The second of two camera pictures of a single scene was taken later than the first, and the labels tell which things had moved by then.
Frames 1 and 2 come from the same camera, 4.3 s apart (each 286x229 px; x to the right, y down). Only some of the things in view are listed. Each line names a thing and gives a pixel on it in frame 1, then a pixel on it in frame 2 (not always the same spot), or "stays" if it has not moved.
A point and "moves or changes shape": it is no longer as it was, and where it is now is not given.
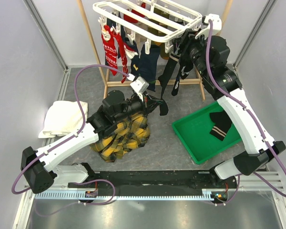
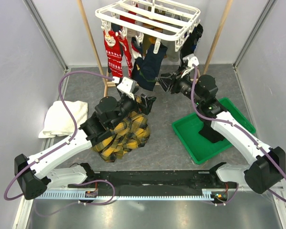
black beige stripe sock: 222,123 moves or changes shape
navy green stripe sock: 148,65 moves or changes shape
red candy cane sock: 124,63 -> 125,44
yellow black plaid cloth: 133,133 stays
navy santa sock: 132,51 -> 137,48
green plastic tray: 193,130 stays
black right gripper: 188,39 -> 167,83
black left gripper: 152,103 stays
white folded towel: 64,118 stays
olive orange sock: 164,54 -> 148,39
